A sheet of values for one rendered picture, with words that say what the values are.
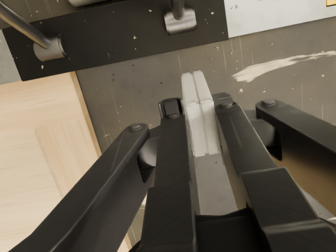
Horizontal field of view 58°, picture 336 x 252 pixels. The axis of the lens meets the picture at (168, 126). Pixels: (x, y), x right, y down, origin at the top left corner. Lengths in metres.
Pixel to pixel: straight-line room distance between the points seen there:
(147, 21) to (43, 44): 0.09
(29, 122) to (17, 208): 0.13
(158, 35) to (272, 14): 0.10
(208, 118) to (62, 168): 0.26
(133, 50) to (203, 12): 0.07
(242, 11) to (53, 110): 0.22
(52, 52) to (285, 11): 0.21
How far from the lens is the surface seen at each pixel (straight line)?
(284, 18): 0.31
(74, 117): 0.35
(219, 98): 0.18
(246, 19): 0.30
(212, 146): 0.16
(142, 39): 0.29
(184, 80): 0.20
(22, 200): 0.44
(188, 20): 0.27
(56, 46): 0.29
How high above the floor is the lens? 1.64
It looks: 35 degrees down
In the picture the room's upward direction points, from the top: 94 degrees clockwise
